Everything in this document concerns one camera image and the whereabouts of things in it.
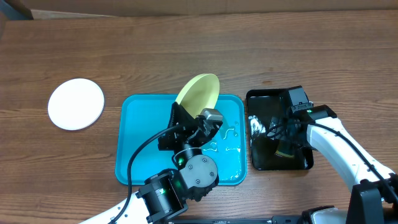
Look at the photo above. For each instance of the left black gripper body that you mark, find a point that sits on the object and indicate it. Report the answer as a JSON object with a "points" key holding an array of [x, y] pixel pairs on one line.
{"points": [[176, 140]]}

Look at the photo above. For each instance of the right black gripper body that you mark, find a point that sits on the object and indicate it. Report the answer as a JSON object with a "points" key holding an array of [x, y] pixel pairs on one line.
{"points": [[280, 134]]}

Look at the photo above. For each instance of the green and yellow sponge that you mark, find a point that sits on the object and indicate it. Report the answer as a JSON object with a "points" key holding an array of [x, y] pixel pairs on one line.
{"points": [[284, 149]]}

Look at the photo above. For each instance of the yellow-green round plate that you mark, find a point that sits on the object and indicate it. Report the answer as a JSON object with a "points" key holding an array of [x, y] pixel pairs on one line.
{"points": [[200, 92]]}

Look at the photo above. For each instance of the white plate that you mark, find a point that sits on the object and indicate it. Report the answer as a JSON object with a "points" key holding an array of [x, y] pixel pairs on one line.
{"points": [[76, 104]]}

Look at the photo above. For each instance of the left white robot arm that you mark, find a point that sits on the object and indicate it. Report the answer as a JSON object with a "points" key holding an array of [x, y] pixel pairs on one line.
{"points": [[164, 195]]}

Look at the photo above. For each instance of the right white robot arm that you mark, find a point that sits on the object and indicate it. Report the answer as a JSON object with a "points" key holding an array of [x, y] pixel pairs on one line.
{"points": [[373, 186]]}

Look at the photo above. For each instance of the black rectangular water tray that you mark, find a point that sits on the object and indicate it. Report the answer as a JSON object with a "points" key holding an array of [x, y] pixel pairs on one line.
{"points": [[262, 105]]}

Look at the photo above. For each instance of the teal plastic serving tray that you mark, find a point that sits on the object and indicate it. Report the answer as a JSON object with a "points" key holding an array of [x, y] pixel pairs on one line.
{"points": [[144, 115]]}

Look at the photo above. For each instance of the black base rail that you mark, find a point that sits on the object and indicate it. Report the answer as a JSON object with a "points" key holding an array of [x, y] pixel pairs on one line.
{"points": [[277, 219]]}

